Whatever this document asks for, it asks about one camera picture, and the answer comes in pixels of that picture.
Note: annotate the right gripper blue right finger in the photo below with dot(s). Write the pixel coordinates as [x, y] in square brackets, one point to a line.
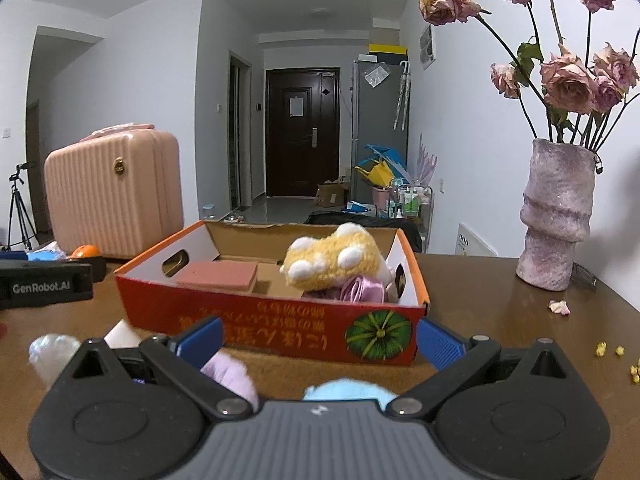
[439, 345]

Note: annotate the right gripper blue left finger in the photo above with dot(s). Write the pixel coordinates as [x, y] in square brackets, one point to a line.
[199, 343]

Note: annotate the lilac fluffy sock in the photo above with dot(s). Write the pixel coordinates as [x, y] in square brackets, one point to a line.
[232, 374]

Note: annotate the white translucent plastic bag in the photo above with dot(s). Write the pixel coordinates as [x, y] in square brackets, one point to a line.
[49, 354]

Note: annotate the light blue plush toy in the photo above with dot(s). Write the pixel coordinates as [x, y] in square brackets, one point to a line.
[348, 389]

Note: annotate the blue tissue pack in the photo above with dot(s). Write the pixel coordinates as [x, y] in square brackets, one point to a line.
[49, 252]

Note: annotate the orange fruit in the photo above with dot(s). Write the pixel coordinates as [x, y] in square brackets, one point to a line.
[86, 251]

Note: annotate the pink sponge block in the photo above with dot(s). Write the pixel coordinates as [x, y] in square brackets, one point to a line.
[237, 276]

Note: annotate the red cardboard box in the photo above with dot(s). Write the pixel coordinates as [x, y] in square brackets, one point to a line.
[274, 317]

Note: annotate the pink satin scrunchie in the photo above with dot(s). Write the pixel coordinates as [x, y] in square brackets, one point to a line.
[357, 290]

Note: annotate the black cloth on chair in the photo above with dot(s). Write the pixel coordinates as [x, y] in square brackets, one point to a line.
[335, 218]

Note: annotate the fallen pink petal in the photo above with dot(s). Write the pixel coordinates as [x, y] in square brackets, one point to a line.
[559, 307]

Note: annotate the pink ribbed suitcase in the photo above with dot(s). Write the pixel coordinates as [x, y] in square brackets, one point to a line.
[118, 189]

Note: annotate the yellow plush paw toy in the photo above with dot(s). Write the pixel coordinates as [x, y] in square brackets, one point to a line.
[314, 264]

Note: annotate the purple textured vase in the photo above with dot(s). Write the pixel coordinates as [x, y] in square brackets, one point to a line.
[557, 208]

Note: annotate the yellow bag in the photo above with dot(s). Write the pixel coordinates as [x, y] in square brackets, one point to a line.
[379, 175]

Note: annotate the brown cardboard box on floor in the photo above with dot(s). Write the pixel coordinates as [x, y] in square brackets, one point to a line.
[332, 194]

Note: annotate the dark brown entrance door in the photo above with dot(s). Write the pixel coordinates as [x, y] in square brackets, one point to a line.
[302, 130]

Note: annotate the grey refrigerator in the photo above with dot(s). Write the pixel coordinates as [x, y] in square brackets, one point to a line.
[373, 117]

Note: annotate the folded umbrella on fridge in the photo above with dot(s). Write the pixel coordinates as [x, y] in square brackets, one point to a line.
[402, 107]

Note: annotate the dried pink rose bouquet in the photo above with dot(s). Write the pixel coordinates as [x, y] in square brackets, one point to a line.
[584, 97]

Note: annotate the yellow black box on fridge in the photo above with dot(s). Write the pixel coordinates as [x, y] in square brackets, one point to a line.
[392, 55]

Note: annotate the white electrical panel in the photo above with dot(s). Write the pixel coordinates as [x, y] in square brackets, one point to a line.
[427, 53]

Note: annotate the black camera tripod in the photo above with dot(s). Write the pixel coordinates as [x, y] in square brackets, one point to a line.
[21, 228]

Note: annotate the white flat box by wall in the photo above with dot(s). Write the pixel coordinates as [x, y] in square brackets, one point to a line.
[468, 243]

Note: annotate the metal wire trolley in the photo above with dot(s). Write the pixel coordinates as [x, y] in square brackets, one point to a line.
[414, 203]

